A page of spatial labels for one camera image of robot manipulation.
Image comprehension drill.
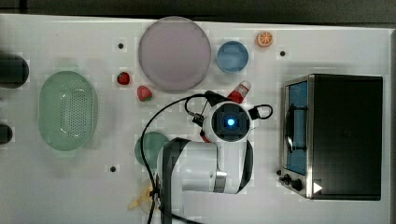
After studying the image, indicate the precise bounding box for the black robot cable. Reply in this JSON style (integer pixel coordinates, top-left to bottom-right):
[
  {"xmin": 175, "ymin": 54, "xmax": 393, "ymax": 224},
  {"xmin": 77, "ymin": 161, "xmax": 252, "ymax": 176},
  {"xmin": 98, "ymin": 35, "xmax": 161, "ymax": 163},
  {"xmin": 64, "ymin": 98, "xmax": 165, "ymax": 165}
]
[{"xmin": 139, "ymin": 90, "xmax": 274, "ymax": 224}]

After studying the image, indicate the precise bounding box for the black cylinder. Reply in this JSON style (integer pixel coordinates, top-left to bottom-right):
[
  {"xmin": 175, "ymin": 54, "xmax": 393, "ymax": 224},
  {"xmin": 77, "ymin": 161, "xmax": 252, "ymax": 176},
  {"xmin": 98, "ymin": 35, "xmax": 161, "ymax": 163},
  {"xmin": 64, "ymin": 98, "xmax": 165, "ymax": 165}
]
[
  {"xmin": 0, "ymin": 124, "xmax": 13, "ymax": 145},
  {"xmin": 0, "ymin": 55, "xmax": 29, "ymax": 89}
]

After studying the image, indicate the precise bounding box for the toaster oven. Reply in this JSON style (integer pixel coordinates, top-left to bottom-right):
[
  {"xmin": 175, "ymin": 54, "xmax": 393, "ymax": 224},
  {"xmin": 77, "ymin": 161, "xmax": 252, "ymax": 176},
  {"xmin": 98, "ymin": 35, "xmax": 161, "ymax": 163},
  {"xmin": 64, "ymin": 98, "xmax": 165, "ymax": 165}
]
[{"xmin": 277, "ymin": 74, "xmax": 383, "ymax": 201}]

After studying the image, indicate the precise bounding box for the green round cup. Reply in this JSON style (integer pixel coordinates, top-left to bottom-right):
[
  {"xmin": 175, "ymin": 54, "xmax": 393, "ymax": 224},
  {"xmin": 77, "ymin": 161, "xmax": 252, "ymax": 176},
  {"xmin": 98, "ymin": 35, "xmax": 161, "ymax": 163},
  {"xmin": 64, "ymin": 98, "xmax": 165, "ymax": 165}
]
[{"xmin": 134, "ymin": 132, "xmax": 169, "ymax": 170}]

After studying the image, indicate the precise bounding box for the red plush ketchup bottle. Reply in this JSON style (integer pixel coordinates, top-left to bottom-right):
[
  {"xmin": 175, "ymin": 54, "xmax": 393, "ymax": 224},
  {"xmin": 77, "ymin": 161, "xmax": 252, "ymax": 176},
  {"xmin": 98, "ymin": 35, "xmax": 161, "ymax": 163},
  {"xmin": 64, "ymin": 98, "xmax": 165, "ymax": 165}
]
[{"xmin": 227, "ymin": 80, "xmax": 251, "ymax": 104}]

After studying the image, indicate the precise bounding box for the grey round plate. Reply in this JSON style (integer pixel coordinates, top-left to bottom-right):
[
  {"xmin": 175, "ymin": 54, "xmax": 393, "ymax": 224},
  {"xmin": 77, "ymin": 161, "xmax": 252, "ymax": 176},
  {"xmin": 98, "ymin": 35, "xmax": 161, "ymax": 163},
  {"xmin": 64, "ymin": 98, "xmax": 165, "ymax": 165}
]
[{"xmin": 138, "ymin": 17, "xmax": 211, "ymax": 92}]

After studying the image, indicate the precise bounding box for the dark red plush strawberry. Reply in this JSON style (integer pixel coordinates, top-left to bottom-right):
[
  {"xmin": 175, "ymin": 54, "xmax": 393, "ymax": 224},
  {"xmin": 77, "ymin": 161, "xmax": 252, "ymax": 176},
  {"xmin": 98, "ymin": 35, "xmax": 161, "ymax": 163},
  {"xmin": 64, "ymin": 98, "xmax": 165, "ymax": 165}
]
[{"xmin": 117, "ymin": 72, "xmax": 131, "ymax": 85}]

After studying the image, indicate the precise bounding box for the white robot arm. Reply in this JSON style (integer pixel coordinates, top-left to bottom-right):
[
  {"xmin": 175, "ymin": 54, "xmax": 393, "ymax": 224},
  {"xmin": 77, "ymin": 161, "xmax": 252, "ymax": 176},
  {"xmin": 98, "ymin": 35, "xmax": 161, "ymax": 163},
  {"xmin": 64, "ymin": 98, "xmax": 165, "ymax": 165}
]
[{"xmin": 157, "ymin": 101, "xmax": 253, "ymax": 224}]

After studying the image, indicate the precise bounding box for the black cylinder upper left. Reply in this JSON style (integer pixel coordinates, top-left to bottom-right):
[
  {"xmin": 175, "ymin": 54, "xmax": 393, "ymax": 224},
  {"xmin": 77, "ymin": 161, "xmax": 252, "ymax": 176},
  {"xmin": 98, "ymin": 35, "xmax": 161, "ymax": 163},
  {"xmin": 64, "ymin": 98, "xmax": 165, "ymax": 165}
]
[{"xmin": 0, "ymin": 55, "xmax": 29, "ymax": 89}]

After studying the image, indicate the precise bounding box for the plush peeled banana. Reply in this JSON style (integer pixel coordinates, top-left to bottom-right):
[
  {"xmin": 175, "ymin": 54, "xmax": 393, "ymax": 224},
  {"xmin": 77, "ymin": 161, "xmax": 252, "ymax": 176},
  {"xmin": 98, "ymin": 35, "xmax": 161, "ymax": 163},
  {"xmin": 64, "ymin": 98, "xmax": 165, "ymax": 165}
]
[{"xmin": 128, "ymin": 184, "xmax": 153, "ymax": 215}]

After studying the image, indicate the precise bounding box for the plush orange slice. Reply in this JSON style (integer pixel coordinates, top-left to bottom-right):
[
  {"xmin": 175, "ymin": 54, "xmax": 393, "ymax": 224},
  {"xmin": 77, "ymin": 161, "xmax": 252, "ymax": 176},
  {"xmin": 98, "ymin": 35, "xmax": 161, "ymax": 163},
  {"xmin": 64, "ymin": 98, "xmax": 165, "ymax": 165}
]
[{"xmin": 256, "ymin": 32, "xmax": 273, "ymax": 48}]

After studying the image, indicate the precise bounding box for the blue bowl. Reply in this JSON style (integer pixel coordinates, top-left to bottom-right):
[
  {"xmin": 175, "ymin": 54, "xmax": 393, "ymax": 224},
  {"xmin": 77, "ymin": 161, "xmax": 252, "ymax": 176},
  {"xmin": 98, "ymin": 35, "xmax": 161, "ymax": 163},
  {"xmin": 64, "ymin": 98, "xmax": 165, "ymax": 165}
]
[{"xmin": 217, "ymin": 41, "xmax": 249, "ymax": 74}]

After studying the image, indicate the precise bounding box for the green perforated colander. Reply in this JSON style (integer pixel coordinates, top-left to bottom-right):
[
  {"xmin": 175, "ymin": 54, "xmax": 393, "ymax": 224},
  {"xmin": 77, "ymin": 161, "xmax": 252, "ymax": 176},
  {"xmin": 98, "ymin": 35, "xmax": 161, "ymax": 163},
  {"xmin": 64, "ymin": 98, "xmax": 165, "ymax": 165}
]
[{"xmin": 38, "ymin": 71, "xmax": 97, "ymax": 151}]

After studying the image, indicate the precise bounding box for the light red plush strawberry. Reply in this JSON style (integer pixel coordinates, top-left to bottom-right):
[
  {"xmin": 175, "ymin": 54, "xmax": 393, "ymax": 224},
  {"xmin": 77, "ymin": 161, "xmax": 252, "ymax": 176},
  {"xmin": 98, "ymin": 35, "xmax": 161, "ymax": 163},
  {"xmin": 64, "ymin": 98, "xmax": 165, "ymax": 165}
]
[{"xmin": 136, "ymin": 86, "xmax": 152, "ymax": 102}]

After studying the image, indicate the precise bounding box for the black cylinder lower left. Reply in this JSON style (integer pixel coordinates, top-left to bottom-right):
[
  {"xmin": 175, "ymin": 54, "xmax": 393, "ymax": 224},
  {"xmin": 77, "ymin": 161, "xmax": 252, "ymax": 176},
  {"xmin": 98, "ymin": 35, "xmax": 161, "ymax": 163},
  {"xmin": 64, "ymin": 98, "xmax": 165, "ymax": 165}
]
[{"xmin": 0, "ymin": 124, "xmax": 13, "ymax": 145}]

